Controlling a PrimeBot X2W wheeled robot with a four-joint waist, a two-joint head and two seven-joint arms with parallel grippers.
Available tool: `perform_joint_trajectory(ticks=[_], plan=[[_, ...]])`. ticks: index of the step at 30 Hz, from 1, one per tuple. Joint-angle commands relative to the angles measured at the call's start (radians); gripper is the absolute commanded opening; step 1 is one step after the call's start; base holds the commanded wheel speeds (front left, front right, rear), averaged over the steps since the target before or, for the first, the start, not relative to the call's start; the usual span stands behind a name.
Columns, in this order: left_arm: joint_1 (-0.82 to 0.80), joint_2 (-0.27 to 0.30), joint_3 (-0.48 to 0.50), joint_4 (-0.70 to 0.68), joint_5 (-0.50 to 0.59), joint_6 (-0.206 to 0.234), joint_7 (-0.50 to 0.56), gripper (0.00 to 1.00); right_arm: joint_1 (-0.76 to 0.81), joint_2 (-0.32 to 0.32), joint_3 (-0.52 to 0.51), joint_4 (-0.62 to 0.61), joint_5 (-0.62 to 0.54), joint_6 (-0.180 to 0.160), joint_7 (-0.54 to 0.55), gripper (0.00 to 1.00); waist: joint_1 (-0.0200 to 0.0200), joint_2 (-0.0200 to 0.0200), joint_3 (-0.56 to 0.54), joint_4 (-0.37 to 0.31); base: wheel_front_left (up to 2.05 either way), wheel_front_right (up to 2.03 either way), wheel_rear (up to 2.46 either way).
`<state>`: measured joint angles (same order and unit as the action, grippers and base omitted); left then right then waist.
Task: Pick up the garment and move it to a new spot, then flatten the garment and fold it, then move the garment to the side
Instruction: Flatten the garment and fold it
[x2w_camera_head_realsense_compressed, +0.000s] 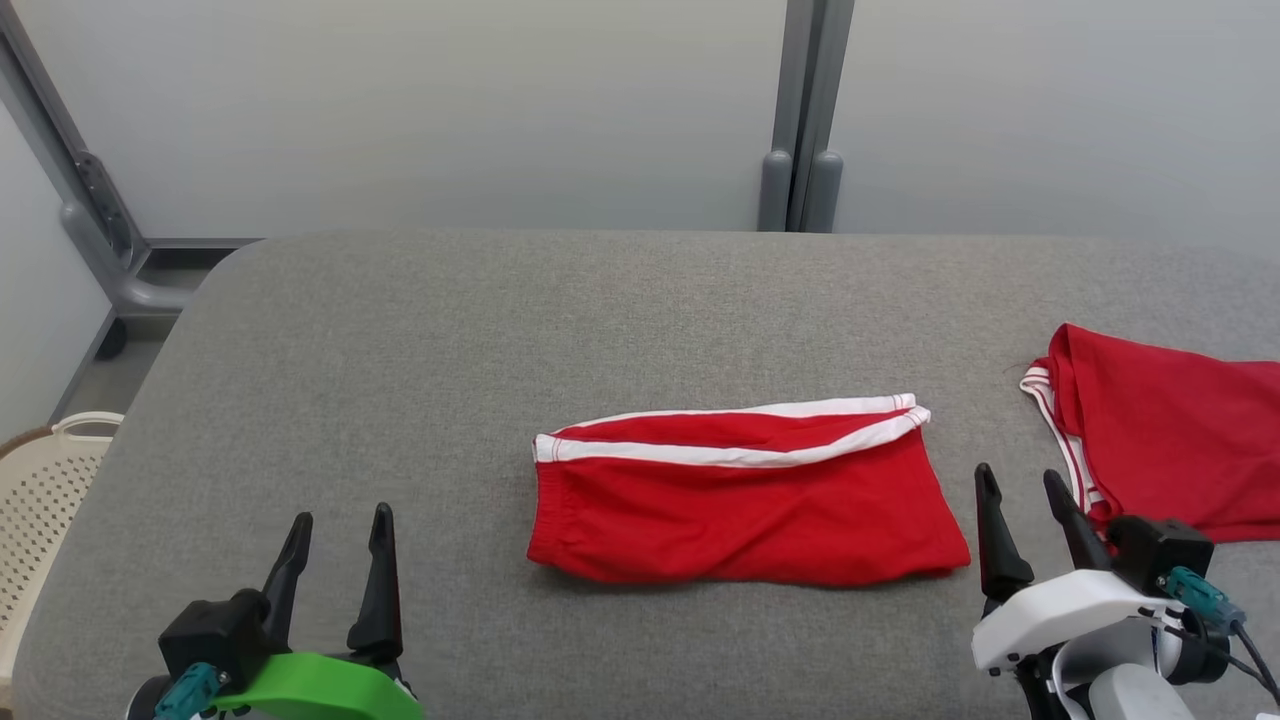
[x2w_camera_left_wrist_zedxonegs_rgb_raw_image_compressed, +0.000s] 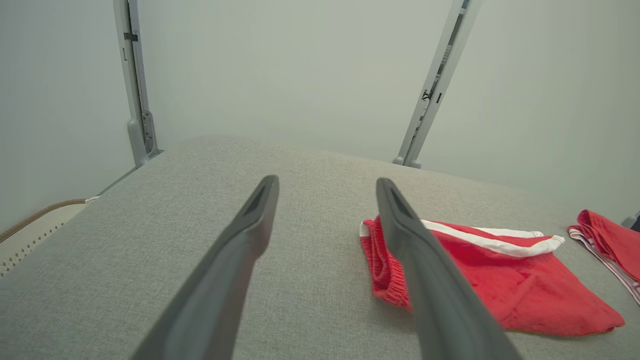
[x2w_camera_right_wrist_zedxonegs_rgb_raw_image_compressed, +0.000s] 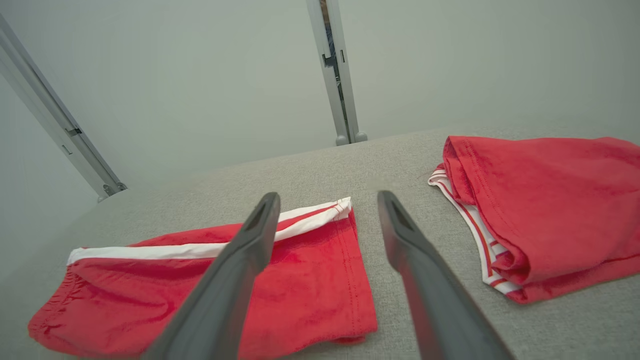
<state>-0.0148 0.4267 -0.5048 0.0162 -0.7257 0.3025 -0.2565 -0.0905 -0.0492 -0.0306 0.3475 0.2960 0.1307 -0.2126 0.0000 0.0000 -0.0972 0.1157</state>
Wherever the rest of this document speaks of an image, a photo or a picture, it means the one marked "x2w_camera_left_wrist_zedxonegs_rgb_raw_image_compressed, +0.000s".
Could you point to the cream perforated laundry basket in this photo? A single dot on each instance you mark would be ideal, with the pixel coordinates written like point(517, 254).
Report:
point(30, 235)

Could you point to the grey partition post with foot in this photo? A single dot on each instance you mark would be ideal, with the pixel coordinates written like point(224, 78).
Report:
point(135, 75)

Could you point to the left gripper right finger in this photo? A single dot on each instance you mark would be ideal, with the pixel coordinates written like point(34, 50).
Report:
point(440, 300)

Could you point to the grey double partition post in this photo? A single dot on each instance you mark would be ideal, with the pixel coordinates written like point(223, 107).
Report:
point(440, 75)

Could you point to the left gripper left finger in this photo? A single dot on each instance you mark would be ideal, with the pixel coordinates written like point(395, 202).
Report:
point(215, 295)

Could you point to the red shorts with white trim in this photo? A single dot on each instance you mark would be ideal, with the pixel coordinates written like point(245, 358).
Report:
point(525, 285)

